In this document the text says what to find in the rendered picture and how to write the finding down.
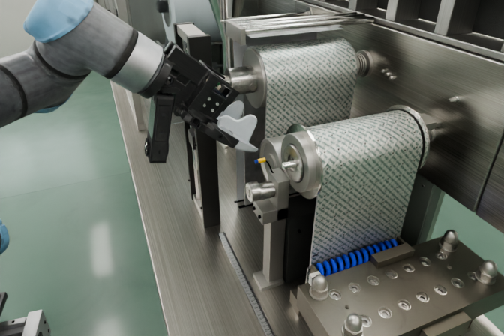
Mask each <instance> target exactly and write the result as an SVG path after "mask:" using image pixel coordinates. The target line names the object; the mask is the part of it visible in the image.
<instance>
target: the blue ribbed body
mask: <svg viewBox="0 0 504 336"><path fill-rule="evenodd" d="M398 245H401V243H400V242H399V241H396V240H395V239H393V238H390V239H389V241H387V240H385V241H384V242H383V243H382V242H379V243H378V244H373V245H372V247H371V246H367V247H366V249H364V248H361V250H360V251H359V250H355V251H354V253H352V252H349V253H348V256H347V255H346V254H343V255H342V258H341V257H340V256H337V257H336V258H335V259H333V258H331V259H330V260H329V262H328V261H326V260H324V261H323V262H322V264H321V263H320V262H318V263H317V264H316V269H317V270H318V271H319V272H320V273H321V275H324V276H327V275H331V274H334V273H336V272H339V271H342V270H344V269H348V268H351V267H353V266H357V265H359V264H362V263H366V262H368V261H371V254H375V253H378V252H380V251H384V250H386V249H389V248H393V247H395V246H398Z"/></svg>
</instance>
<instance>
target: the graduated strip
mask: <svg viewBox="0 0 504 336"><path fill-rule="evenodd" d="M218 236H219V238H220V240H221V242H222V245H223V247H224V249H225V251H226V253H227V256H228V257H229V260H230V262H231V263H232V267H233V268H234V270H235V273H236V274H237V276H238V279H239V281H240V283H241V285H242V287H243V289H244V292H245V294H246V296H247V298H248V300H249V302H250V305H251V307H252V308H253V311H254V313H255V315H256V318H257V319H258V321H259V324H260V326H261V328H262V330H263V332H264V334H265V336H277V335H276V334H275V331H274V329H273V328H272V325H271V323H270V322H269V319H268V317H267V316H266V313H265V311H264V310H263V307H262V305H261V304H260V301H259V299H258V298H257V295H256V293H255V292H254V289H253V287H252V286H251V283H250V281H249V280H248V277H247V275H246V274H245V271H244V269H243V267H242V264H241V263H240V261H239V258H238V257H237V255H236V252H235V251H234V249H233V246H232V245H231V243H230V240H229V239H228V237H227V234H226V233H225V232H220V233H218Z"/></svg>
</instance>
